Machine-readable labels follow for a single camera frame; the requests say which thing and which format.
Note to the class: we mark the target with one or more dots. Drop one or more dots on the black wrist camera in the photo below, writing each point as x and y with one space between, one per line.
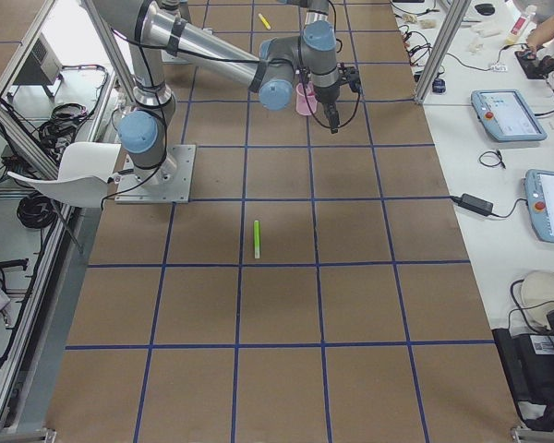
349 75

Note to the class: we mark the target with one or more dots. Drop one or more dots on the blue teach pendant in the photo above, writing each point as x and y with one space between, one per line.
539 191
505 116

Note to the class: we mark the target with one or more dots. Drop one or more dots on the upper blue teach pendant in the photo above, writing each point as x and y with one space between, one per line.
505 116

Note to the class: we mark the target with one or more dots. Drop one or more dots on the black power adapter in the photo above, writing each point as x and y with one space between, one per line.
476 205

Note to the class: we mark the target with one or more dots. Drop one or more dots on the white plastic chair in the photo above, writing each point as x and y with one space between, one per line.
82 177

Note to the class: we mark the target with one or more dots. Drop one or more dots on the aluminium frame post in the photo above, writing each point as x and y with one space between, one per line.
448 30

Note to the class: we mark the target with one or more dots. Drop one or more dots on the lower blue teach pendant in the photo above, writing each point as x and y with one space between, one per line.
539 191

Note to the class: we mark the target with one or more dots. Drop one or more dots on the white bottle red label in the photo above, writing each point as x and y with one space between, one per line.
520 25

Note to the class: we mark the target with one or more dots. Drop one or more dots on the person's forearm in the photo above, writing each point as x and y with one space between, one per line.
544 32

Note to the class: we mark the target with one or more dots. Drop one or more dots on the grey ventilated box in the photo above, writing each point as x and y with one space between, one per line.
41 68

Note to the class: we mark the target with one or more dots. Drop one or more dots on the beige cap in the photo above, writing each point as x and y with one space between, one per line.
537 295

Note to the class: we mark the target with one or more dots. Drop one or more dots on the person's hand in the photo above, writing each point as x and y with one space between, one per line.
532 46

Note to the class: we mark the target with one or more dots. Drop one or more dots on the green marker pen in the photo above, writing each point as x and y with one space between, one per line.
256 239

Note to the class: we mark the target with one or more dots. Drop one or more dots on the translucent pink cup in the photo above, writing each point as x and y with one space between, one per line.
306 101

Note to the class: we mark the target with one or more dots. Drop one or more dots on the black computer mouse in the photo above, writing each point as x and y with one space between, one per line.
484 9

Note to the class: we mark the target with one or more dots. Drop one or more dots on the yellow marker pen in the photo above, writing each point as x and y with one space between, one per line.
264 21

